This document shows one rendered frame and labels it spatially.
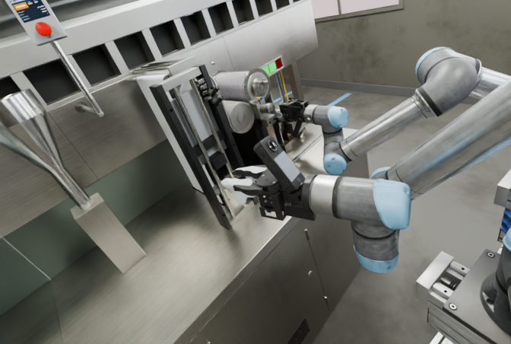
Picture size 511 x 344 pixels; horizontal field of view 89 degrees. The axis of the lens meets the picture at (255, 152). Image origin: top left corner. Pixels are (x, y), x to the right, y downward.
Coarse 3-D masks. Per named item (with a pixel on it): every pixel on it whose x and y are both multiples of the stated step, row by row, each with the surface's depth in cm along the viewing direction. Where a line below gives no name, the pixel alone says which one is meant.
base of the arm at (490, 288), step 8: (496, 272) 57; (488, 280) 60; (496, 280) 56; (488, 288) 58; (496, 288) 56; (504, 288) 53; (480, 296) 62; (488, 296) 59; (496, 296) 57; (504, 296) 54; (488, 304) 58; (496, 304) 56; (504, 304) 54; (488, 312) 58; (496, 312) 56; (504, 312) 54; (496, 320) 56; (504, 320) 55; (504, 328) 55
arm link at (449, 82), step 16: (448, 64) 70; (464, 64) 68; (432, 80) 71; (448, 80) 68; (464, 80) 67; (416, 96) 73; (432, 96) 69; (448, 96) 68; (464, 96) 68; (400, 112) 75; (416, 112) 73; (432, 112) 70; (368, 128) 81; (384, 128) 78; (400, 128) 76; (336, 144) 89; (352, 144) 83; (368, 144) 81; (336, 160) 85; (352, 160) 87
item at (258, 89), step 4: (256, 80) 102; (260, 80) 104; (264, 80) 105; (252, 84) 103; (256, 84) 103; (260, 84) 104; (264, 84) 105; (252, 88) 103; (256, 88) 103; (260, 88) 104; (264, 88) 106; (252, 92) 104; (256, 92) 103; (260, 92) 105; (264, 92) 106; (256, 96) 106; (260, 96) 105
